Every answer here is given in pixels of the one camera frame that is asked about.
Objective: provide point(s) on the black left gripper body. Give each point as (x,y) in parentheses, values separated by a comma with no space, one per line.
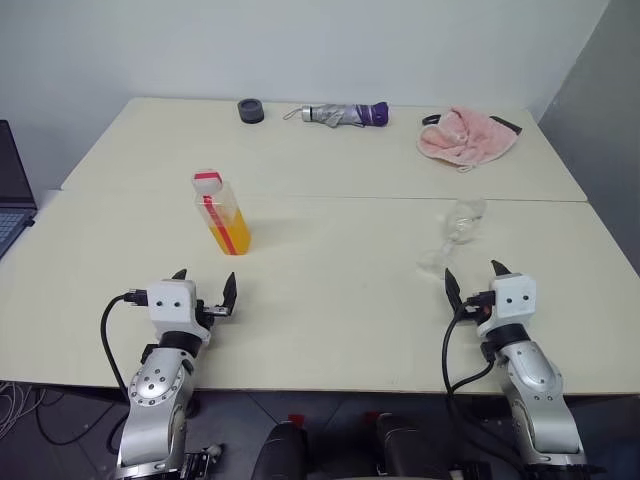
(204,313)

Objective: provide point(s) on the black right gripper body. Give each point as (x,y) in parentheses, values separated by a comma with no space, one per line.
(475,315)

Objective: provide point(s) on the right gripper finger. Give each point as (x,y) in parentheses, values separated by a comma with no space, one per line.
(452,292)
(500,269)

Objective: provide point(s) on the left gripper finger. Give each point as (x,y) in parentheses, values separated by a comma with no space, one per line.
(229,295)
(180,275)

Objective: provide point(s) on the clear wine glass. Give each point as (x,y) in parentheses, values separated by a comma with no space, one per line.
(462,220)

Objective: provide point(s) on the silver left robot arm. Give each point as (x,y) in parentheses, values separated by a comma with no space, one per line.
(155,385)

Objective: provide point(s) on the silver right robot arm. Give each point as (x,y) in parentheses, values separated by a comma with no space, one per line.
(535,380)

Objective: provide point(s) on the orange juice bottle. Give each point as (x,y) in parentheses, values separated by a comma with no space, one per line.
(232,235)

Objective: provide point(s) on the small red tab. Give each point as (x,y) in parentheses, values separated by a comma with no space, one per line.
(297,419)

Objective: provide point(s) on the dark rounded shape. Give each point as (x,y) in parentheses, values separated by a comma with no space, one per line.
(280,450)
(407,447)

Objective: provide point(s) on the dark laptop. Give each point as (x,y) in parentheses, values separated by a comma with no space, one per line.
(12,190)

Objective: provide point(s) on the folded grey purple umbrella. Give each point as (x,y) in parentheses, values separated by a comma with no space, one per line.
(345,114)

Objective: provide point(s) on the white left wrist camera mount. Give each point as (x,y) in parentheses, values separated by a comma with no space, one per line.
(172,302)

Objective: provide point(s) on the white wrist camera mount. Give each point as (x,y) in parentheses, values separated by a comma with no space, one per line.
(172,302)
(515,300)

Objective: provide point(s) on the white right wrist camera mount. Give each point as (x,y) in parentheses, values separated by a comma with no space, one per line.
(515,300)

